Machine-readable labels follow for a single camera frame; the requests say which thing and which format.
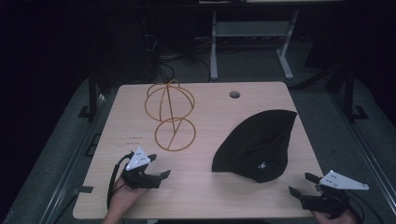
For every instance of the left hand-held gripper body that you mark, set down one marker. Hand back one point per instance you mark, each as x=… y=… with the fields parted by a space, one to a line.
x=138 y=160

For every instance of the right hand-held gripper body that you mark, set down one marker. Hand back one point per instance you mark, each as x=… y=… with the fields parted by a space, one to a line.
x=330 y=199

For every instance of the black cap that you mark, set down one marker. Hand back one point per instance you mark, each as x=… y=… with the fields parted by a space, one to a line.
x=255 y=146

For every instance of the person's right hand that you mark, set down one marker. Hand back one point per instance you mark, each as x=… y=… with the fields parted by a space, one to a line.
x=330 y=218

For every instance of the person's left hand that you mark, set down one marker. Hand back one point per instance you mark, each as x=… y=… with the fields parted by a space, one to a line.
x=124 y=196

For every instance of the black table clamp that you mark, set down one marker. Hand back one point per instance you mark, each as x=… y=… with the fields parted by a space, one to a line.
x=83 y=189

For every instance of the aluminium rail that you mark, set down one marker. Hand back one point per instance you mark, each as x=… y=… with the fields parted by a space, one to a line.
x=367 y=149
x=73 y=155

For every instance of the black metal post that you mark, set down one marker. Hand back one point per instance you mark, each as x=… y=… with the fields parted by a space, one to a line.
x=349 y=93
x=92 y=93

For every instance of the grey metal desk frame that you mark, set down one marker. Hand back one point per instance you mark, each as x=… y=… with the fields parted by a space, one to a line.
x=249 y=28

